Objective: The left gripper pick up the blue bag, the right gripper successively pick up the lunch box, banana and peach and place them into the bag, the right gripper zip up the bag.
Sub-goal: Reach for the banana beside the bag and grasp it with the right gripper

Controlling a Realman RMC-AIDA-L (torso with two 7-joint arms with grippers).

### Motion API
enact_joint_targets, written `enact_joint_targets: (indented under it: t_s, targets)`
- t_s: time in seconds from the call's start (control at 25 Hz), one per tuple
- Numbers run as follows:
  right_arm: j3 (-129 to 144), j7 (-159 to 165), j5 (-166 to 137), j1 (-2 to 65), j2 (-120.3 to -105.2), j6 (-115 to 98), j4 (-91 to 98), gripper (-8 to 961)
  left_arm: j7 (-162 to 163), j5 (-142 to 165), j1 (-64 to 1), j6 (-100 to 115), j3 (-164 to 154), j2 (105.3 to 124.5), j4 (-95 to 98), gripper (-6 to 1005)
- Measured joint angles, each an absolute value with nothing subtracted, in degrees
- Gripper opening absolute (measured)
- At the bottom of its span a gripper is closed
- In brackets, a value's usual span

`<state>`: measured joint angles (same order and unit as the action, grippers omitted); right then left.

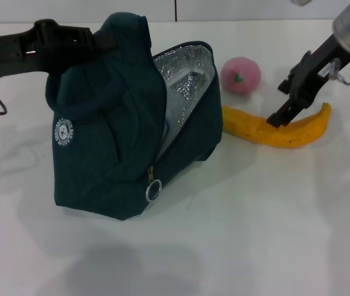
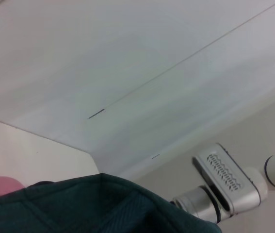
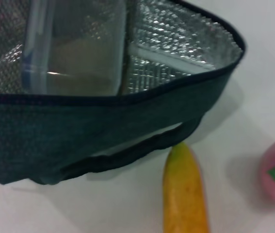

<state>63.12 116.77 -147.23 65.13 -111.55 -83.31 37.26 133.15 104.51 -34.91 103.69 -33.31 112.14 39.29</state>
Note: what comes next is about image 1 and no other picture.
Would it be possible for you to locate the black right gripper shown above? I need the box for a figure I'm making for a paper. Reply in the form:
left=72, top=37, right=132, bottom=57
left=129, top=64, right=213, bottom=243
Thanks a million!
left=266, top=33, right=350, bottom=129

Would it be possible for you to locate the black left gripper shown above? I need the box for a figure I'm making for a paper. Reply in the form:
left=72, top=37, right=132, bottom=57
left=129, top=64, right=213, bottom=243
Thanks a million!
left=0, top=18, right=119, bottom=81

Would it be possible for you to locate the yellow toy banana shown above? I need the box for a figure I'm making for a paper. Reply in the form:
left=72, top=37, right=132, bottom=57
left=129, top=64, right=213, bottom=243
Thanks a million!
left=222, top=102, right=332, bottom=149

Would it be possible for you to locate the pink toy peach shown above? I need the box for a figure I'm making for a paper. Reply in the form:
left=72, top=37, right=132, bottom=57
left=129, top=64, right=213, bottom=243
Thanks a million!
left=220, top=56, right=262, bottom=94

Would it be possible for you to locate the dark teal insulated lunch bag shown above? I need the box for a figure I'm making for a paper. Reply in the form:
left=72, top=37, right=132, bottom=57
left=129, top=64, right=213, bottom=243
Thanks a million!
left=45, top=12, right=224, bottom=221

